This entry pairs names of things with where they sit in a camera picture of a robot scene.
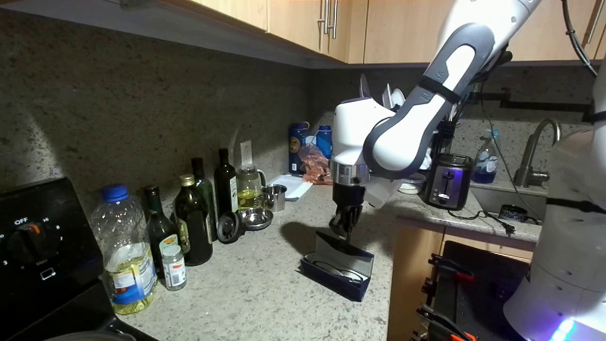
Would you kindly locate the black stove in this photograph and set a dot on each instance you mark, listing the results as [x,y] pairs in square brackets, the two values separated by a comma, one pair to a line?
[44,265]

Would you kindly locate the green wine bottle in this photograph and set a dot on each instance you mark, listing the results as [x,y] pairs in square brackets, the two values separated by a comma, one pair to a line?
[203,189]

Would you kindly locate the orange black clamp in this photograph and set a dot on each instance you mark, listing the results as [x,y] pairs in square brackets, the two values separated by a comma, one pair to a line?
[451,267]
[441,322]

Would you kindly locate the plastic oil bottle blue cap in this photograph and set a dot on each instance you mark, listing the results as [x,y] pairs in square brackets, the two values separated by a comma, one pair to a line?
[125,258]

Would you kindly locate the dark glass bottle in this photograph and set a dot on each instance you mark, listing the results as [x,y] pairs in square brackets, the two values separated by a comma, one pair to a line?
[157,227]

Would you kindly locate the steel cup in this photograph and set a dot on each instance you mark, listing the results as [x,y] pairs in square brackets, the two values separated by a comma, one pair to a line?
[276,197]

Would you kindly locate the black toaster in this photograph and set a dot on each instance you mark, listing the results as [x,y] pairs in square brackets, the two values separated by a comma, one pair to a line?
[447,182]

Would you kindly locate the dark bottle white label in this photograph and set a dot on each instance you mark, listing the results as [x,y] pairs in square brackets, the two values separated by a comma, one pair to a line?
[223,186]

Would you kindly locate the metal faucet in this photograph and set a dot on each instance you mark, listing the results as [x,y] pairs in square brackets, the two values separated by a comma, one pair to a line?
[530,157]

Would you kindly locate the white plates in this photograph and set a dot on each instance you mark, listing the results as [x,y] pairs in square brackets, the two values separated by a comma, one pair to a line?
[390,96]

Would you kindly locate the blue glasses case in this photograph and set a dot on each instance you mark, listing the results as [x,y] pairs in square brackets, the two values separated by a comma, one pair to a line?
[337,271]

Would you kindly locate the small jar white lid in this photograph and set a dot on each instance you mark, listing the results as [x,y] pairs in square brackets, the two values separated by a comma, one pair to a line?
[172,267]

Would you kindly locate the blue canister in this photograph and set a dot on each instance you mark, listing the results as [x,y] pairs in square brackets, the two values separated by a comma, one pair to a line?
[297,148]

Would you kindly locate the glass oil cruet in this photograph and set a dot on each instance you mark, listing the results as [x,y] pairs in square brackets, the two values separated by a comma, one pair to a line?
[248,189]

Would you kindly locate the olive oil bottle gold cap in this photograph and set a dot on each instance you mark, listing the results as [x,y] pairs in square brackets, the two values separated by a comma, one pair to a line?
[191,220]

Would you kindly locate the clear soap bottle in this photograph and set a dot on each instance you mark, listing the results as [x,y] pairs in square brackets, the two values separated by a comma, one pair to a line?
[485,165]

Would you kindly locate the white plastic tray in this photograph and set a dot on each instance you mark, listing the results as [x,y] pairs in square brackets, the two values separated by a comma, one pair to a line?
[292,186]

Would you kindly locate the wooden lower cabinet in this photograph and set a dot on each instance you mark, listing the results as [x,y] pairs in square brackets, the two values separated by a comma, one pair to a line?
[409,284]

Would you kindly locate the small white dish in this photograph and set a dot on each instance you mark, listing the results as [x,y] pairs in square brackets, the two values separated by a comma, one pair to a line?
[407,187]

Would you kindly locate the orange plastic bag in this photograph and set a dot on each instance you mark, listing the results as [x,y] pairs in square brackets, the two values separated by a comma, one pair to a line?
[314,165]

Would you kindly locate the steel bowl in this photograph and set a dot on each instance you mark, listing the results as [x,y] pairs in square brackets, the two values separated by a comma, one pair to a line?
[256,218]

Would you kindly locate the wooden cabinet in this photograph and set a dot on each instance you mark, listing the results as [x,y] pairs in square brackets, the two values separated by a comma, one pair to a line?
[390,30]
[290,19]
[409,284]

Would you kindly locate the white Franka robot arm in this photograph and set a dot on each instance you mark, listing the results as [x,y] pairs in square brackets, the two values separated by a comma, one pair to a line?
[403,132]

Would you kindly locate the wooden upper cabinet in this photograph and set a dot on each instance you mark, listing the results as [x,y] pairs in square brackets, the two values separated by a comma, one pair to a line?
[390,30]
[290,19]

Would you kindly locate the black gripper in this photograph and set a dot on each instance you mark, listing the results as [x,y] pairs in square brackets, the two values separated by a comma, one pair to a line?
[348,195]

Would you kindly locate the black robot cart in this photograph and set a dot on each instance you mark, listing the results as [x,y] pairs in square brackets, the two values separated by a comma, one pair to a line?
[492,284]

